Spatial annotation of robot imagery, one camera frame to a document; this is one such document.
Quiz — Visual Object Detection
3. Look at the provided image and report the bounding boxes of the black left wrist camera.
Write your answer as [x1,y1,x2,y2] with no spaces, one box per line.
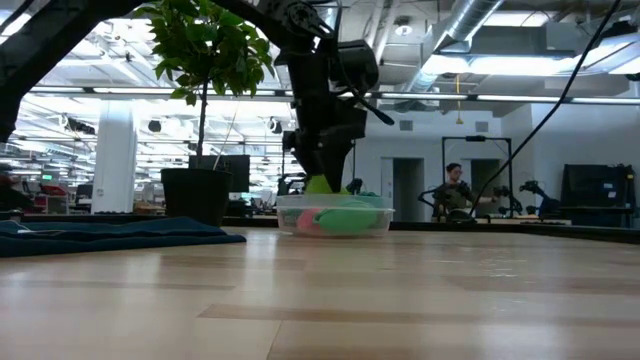
[341,39,380,95]

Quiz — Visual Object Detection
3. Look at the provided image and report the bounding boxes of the silver ceiling duct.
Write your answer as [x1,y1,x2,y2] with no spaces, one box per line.
[399,0,506,109]

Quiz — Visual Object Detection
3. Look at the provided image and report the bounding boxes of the black aluminium table frame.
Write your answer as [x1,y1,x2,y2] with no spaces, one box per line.
[0,212,640,246]

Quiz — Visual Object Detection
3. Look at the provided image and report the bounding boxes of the green plant in black pot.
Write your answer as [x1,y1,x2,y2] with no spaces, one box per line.
[133,0,275,229]

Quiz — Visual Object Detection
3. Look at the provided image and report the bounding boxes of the black background cabinet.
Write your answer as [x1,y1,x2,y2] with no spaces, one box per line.
[560,163,637,229]

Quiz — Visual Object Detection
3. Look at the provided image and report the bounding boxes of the green toy corn cob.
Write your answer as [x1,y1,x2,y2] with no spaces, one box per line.
[317,199,379,237]

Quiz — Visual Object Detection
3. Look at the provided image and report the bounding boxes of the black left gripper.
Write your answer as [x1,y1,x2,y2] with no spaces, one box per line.
[282,96,369,196]

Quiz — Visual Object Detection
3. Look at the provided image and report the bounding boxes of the folded navy cloth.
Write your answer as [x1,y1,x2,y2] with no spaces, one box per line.
[0,216,248,259]

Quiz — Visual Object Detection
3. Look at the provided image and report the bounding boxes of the white pillar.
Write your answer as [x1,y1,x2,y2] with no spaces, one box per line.
[91,99,139,215]

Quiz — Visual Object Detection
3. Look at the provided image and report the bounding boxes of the yellow hanging cord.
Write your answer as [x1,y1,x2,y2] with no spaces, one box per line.
[454,74,465,126]

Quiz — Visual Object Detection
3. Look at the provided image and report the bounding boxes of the light green leafy toy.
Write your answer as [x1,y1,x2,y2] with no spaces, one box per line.
[304,173,351,196]

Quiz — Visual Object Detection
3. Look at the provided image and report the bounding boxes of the thin black cable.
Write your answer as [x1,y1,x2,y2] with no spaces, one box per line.
[469,0,624,219]

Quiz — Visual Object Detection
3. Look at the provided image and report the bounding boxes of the black background station frame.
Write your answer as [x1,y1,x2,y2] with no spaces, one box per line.
[440,135,514,221]

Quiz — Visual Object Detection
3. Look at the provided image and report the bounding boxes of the person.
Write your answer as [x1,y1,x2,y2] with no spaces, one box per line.
[432,162,497,224]

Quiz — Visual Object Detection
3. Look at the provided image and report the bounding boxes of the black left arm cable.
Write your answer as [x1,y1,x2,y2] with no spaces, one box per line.
[344,82,396,127]

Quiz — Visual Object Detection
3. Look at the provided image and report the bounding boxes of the black background monitor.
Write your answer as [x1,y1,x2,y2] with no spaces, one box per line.
[188,154,251,194]

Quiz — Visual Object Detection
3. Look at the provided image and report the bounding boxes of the clear plastic tupperware container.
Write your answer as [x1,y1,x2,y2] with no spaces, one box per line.
[275,193,396,239]

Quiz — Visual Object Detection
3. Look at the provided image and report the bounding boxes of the small pink toy fruit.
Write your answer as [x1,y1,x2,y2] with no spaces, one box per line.
[297,208,321,235]

